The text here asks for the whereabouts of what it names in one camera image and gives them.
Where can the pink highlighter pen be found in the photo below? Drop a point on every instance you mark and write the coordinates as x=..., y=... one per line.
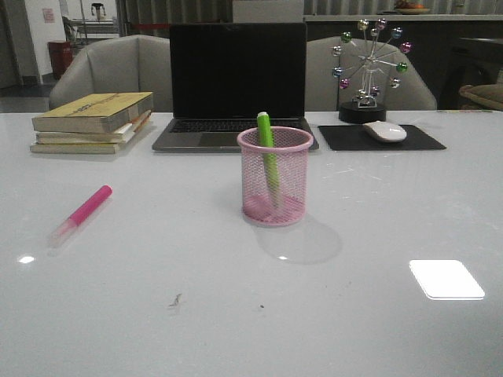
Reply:
x=58, y=236

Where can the pink mesh pen holder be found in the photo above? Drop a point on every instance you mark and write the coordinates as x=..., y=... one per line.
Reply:
x=274, y=179

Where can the black mouse pad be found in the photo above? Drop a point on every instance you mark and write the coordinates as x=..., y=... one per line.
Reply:
x=355, y=138

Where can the grey open laptop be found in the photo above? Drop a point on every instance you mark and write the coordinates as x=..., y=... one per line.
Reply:
x=224, y=74

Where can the middle cream book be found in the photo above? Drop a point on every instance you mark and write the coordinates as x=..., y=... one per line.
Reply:
x=120, y=136

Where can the white computer mouse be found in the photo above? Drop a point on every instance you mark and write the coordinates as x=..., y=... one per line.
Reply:
x=385, y=131

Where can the right grey armchair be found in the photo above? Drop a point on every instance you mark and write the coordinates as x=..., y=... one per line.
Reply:
x=399, y=92

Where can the grey armchair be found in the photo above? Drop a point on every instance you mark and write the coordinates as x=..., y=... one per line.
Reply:
x=135, y=63
x=399, y=92

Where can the left grey armchair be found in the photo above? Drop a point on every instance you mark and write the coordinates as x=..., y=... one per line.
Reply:
x=135, y=63

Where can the ferris wheel desk ornament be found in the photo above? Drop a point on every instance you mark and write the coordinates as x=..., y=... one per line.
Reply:
x=364, y=105

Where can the top yellow book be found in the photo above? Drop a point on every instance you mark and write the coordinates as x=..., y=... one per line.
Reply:
x=99, y=113

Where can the yellow book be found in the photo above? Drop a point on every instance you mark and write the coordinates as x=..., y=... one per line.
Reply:
x=99, y=113
x=77, y=148

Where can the bottom yellow book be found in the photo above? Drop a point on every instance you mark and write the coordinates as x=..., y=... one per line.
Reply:
x=77, y=148

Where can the red bin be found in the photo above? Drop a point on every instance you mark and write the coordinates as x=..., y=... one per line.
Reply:
x=60, y=57

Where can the fruit bowl on counter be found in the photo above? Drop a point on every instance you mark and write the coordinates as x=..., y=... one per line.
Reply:
x=410, y=8

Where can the beige cushion at right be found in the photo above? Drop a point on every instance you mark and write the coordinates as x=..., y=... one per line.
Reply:
x=487, y=97

